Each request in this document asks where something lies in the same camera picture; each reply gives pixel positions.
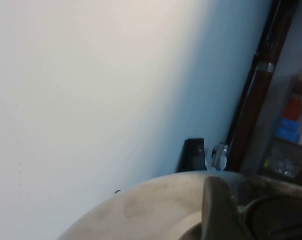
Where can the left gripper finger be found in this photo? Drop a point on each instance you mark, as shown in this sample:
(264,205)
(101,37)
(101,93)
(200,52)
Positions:
(216,207)

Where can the black bracket block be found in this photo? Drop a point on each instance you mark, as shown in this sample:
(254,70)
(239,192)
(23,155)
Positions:
(192,155)

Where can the stainless steel lid black knob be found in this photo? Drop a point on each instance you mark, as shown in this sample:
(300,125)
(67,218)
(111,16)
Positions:
(140,212)

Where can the orange container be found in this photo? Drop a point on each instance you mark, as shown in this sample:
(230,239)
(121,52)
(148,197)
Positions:
(293,110)

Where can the dark brown door frame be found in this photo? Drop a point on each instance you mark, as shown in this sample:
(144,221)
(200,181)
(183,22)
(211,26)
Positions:
(263,87)

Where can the wooden storage shelf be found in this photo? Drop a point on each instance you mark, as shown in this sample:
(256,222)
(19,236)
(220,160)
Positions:
(291,147)

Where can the clear glassware cluster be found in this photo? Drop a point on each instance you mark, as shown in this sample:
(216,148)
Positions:
(283,166)

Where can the blue box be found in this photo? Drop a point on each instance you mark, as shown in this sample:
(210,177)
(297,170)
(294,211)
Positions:
(289,123)
(287,133)

